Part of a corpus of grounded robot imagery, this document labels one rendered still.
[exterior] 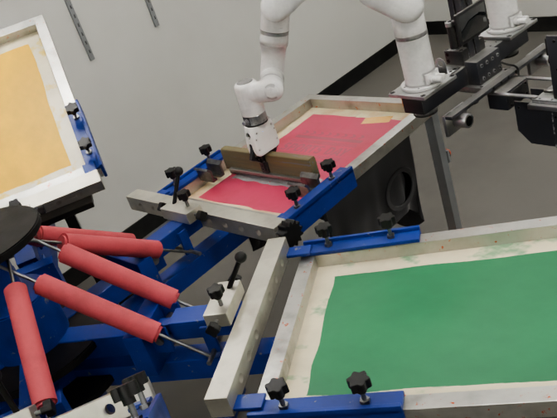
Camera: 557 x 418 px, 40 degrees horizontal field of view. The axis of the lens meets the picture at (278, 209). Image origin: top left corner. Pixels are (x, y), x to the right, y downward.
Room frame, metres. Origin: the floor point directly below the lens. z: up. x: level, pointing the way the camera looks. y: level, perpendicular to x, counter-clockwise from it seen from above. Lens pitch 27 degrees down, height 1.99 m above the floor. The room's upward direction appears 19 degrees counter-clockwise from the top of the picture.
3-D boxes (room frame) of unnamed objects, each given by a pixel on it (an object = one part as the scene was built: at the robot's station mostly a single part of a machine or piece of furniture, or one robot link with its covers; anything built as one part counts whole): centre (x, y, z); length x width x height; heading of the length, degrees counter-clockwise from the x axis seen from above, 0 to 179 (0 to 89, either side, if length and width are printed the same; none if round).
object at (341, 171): (1.96, -0.11, 0.97); 0.30 x 0.05 x 0.07; 129
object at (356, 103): (2.32, -0.13, 0.97); 0.79 x 0.58 x 0.04; 129
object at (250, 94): (2.22, -0.06, 1.24); 0.15 x 0.10 x 0.11; 81
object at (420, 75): (2.13, -0.54, 1.21); 0.16 x 0.13 x 0.15; 33
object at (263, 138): (2.24, -0.02, 1.12); 0.10 x 0.08 x 0.11; 129
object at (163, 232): (1.97, 0.31, 1.02); 0.17 x 0.06 x 0.05; 129
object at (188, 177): (2.39, 0.23, 0.97); 0.30 x 0.05 x 0.07; 129
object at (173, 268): (2.05, 0.21, 0.89); 1.24 x 0.06 x 0.06; 129
